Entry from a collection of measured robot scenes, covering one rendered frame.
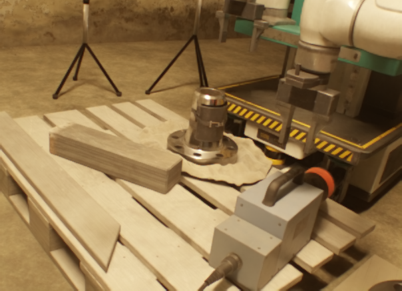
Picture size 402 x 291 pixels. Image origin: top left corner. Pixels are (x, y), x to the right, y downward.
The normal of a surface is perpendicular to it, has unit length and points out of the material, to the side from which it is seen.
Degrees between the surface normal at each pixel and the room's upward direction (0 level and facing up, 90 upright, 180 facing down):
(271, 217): 90
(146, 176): 90
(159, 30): 90
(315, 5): 89
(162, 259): 0
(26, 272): 0
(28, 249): 0
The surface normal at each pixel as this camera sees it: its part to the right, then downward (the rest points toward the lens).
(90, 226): 0.13, -0.91
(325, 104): -0.62, 0.24
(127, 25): 0.66, 0.38
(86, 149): -0.40, 0.32
